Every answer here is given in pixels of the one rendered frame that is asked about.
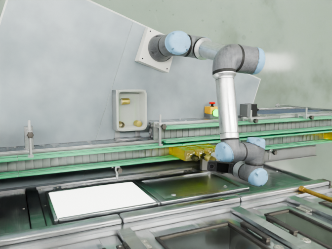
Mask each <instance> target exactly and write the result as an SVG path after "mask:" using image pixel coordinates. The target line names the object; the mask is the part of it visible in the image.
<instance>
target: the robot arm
mask: <svg viewBox="0 0 332 249"><path fill-rule="evenodd" d="M148 52H149V54H150V56H151V57H152V58H153V59H154V60H155V61H157V62H165V61H168V60H169V59H170V58H171V57H172V56H183V57H191V58H196V59H199V60H207V59H209V60H213V65H212V77H213V78H215V83H216V95H217V107H218V120H219V132H220V143H218V144H217V145H216V147H215V148H216V149H215V153H212V154H211V156H213V157H214V158H216V159H217V160H219V161H213V160H208V162H207V170H208V171H216V172H217V173H221V174H224V173H231V174H232V175H233V176H235V177H236V178H238V179H241V180H243V181H245V182H248V183H249V184H251V185H254V186H258V187H260V186H263V185H264V184H265V183H266V182H267V180H268V174H267V171H266V170H264V169H263V162H264V153H265V140H264V139H263V138H259V137H248V138H247V141H246V142H240V138H239V127H238V116H237V104H236V93H235V82H234V77H235V75H236V73H243V74H250V75H256V74H258V73H260V71H262V69H263V67H264V65H265V53H264V51H263V50H262V49H261V48H258V47H252V46H247V45H241V44H234V43H231V44H227V45H224V44H219V43H215V42H212V41H211V39H209V38H207V37H200V36H194V35H188V34H186V33H185V32H183V31H173V32H171V33H169V34H167V35H162V34H159V35H155V36H153V37H152V38H151V39H150V41H149V43H148Z"/></svg>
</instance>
